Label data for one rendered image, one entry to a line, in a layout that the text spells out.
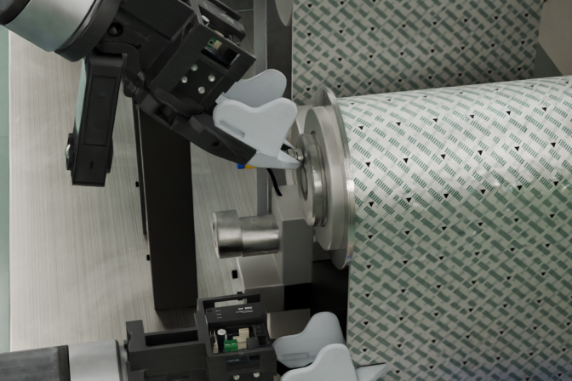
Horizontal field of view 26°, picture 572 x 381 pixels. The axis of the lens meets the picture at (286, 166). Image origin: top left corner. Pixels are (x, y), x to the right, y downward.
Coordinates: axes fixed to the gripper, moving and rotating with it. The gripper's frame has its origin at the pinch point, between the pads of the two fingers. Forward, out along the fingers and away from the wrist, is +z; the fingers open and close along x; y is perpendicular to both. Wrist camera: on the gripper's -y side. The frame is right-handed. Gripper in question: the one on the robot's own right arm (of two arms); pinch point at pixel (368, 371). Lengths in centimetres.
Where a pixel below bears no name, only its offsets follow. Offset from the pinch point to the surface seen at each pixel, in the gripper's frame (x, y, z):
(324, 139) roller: 3.8, 21.1, -3.4
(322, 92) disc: 8.9, 22.2, -2.5
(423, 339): -0.3, 3.0, 4.4
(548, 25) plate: 41, 8, 30
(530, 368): -0.3, -2.0, 14.3
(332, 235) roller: 0.5, 14.4, -3.4
